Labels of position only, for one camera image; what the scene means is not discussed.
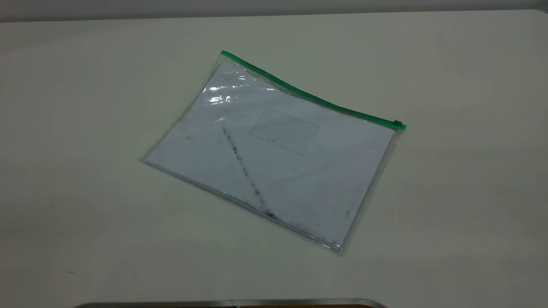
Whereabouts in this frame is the clear plastic zipper bag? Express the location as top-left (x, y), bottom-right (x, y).
top-left (138, 50), bottom-right (407, 256)

